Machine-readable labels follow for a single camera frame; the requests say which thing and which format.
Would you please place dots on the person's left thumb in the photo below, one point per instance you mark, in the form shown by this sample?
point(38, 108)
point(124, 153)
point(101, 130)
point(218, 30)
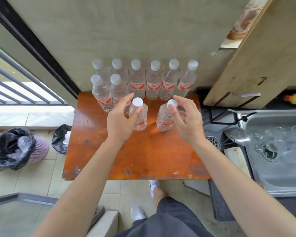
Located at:
point(128, 114)

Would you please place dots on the black plastic bag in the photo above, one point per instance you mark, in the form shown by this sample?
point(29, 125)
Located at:
point(60, 139)

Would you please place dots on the metal ladle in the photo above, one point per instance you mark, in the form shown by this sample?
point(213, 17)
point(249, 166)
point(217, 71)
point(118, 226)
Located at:
point(238, 135)

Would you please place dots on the black window frame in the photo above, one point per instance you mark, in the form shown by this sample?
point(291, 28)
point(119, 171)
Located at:
point(39, 56)

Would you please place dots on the stainless steel sink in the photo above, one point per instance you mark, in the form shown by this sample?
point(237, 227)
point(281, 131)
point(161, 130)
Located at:
point(286, 170)

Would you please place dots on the pink woven trash basket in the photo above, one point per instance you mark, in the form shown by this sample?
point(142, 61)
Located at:
point(17, 150)

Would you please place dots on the person's leg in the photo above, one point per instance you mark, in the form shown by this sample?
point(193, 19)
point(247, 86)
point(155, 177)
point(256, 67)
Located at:
point(160, 196)

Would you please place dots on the person's right forearm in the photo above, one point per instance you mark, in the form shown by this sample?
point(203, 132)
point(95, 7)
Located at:
point(236, 187)

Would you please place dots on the grey metal railing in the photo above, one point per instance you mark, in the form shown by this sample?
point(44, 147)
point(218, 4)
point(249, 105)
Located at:
point(19, 88)

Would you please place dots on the grey framed glass panel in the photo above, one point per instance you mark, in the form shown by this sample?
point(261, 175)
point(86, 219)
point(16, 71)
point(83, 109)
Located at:
point(27, 214)

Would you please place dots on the round metal strainer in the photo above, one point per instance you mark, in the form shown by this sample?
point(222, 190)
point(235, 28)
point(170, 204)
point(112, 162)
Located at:
point(213, 141)

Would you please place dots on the cluster of red-label water bottles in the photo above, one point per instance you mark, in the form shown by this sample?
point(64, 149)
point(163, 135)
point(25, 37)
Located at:
point(153, 81)

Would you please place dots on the person's right hand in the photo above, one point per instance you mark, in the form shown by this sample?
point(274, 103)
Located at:
point(190, 123)

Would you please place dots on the clear plastic bag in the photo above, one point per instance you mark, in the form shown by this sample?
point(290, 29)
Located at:
point(244, 18)

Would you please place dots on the wooden cutting board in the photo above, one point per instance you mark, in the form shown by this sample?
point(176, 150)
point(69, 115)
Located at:
point(238, 161)

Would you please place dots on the person's right thumb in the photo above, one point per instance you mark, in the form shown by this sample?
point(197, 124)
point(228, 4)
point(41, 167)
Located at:
point(173, 113)

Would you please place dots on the person's left forearm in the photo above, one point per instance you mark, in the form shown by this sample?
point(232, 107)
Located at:
point(88, 190)

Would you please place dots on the person's left hand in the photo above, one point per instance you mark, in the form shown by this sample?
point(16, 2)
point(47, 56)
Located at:
point(117, 125)

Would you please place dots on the wooden cabinet door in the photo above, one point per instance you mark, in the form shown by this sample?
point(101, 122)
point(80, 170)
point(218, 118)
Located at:
point(266, 54)

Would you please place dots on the black shorts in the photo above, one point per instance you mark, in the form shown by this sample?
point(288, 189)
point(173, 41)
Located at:
point(167, 222)

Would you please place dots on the white-capped clear water bottle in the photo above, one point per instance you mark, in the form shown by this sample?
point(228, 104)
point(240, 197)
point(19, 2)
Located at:
point(164, 122)
point(139, 120)

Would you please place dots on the black stove pan support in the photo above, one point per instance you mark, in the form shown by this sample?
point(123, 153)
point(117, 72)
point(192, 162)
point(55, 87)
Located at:
point(219, 115)

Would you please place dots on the white sneaker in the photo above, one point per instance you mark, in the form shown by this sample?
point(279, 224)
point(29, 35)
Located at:
point(137, 212)
point(153, 188)

